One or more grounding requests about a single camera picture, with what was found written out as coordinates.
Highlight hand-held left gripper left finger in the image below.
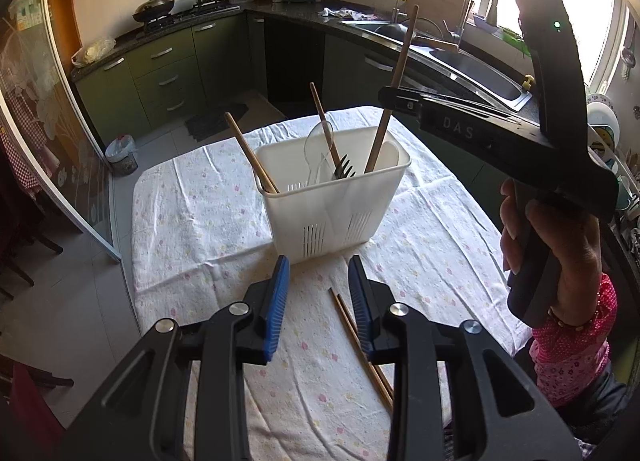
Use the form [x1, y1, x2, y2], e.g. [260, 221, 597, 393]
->
[55, 254, 292, 461]

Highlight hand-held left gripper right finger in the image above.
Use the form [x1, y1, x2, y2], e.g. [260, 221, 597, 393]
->
[347, 254, 583, 461]

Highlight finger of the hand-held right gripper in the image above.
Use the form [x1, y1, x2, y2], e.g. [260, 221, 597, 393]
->
[378, 85, 426, 101]
[382, 97, 425, 115]

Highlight wooden chopstick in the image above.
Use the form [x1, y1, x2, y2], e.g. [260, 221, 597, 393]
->
[225, 112, 280, 193]
[309, 82, 343, 169]
[364, 4, 420, 174]
[328, 288, 393, 413]
[337, 293, 396, 399]

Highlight clear plastic spoon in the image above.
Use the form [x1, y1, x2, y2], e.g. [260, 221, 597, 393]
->
[304, 120, 341, 187]

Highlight white slotted utensil holder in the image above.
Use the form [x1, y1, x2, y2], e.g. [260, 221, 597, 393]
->
[254, 125, 412, 266]

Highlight person's right forearm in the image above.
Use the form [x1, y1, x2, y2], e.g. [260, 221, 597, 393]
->
[529, 273, 618, 409]

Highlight person's right hand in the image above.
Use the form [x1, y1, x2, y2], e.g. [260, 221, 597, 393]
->
[499, 177, 603, 327]

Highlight white printed plate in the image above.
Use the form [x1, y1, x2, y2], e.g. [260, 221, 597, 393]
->
[586, 102, 621, 162]

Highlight steel kitchen sink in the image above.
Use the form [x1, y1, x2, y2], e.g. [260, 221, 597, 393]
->
[345, 18, 532, 113]

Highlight black plastic fork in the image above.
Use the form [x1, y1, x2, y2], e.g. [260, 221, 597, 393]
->
[330, 154, 357, 180]

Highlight brown cutting board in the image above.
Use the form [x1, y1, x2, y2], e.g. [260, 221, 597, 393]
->
[404, 0, 469, 38]

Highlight white rag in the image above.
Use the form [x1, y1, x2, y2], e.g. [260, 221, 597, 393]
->
[320, 6, 377, 22]

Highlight floral white tablecloth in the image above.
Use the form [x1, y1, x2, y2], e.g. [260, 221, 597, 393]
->
[131, 105, 533, 461]

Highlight dark kitchen countertop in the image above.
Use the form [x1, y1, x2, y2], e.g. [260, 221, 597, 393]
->
[70, 0, 531, 112]

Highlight black floor mat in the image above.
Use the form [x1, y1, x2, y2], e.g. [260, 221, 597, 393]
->
[184, 102, 249, 143]

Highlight gas stove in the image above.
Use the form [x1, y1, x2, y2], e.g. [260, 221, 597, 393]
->
[142, 0, 242, 30]

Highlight lined trash bin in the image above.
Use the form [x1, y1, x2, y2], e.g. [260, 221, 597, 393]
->
[105, 135, 139, 176]

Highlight kitchen base cabinets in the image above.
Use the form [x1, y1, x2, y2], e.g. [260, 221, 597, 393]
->
[70, 8, 506, 192]

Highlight dark wooden chair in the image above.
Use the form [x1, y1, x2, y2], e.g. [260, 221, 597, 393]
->
[0, 201, 66, 302]

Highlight dark clothing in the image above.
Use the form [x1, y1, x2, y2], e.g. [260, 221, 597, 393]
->
[550, 361, 640, 447]

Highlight black wok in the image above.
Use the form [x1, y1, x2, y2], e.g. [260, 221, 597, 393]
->
[131, 0, 177, 24]

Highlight floral glass sliding door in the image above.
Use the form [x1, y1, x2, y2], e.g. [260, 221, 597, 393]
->
[0, 0, 123, 262]

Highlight red checkered cloth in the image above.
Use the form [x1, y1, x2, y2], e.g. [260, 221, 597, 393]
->
[0, 86, 47, 197]

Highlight plastic bag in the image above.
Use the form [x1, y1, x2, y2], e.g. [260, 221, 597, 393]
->
[71, 37, 117, 67]

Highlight beaded bracelet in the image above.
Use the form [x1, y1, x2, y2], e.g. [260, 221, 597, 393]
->
[547, 308, 596, 331]

